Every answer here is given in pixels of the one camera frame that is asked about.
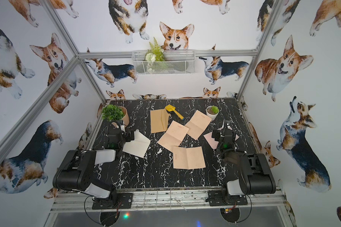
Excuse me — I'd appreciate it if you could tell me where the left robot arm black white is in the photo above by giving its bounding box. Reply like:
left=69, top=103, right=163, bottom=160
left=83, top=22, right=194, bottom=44
left=53, top=121, right=135, bottom=201

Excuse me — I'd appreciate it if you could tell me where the green plant in terracotta pot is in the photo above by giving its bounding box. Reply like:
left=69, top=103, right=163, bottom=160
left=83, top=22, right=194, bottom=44
left=101, top=104, right=130, bottom=126

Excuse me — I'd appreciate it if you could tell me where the fern and white flower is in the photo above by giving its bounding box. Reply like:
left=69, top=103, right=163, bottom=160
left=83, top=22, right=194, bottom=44
left=145, top=38, right=167, bottom=74

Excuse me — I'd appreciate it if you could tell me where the white wire wall basket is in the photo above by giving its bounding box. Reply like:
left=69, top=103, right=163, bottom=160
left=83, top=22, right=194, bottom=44
left=132, top=50, right=196, bottom=75

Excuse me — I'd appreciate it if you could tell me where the pink envelope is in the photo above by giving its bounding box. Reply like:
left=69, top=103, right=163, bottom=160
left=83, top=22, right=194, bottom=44
left=204, top=131, right=239, bottom=150

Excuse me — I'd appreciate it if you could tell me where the white cream envelope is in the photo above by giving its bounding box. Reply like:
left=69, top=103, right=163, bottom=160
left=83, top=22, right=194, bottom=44
left=123, top=130, right=151, bottom=158

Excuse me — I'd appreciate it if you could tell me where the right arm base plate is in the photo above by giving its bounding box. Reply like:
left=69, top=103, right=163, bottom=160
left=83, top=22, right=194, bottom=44
left=206, top=190, right=248, bottom=207

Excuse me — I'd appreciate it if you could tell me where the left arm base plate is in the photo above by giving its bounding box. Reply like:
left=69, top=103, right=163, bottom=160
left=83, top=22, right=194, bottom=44
left=92, top=193, right=134, bottom=210

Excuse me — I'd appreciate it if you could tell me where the small plant in white pot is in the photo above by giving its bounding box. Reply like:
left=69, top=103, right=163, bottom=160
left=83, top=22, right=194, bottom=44
left=206, top=106, right=219, bottom=121

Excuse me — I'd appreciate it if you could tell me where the brown kraft envelope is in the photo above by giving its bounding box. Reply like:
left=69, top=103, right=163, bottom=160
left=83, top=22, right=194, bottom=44
left=150, top=108, right=170, bottom=133

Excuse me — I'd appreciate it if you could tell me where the yellow toy shovel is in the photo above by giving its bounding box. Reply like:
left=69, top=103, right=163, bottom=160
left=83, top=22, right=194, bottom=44
left=165, top=105, right=184, bottom=120

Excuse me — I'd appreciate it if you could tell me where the cream letter paper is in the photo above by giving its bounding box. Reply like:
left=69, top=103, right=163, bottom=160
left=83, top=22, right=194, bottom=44
left=157, top=121, right=189, bottom=152
left=185, top=110, right=212, bottom=140

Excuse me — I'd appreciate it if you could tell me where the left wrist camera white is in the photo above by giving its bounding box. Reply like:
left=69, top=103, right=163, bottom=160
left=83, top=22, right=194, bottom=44
left=117, top=120, right=127, bottom=136

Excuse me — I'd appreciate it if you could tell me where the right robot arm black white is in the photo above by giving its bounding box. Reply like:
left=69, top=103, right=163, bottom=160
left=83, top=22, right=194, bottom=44
left=211, top=128, right=276, bottom=196

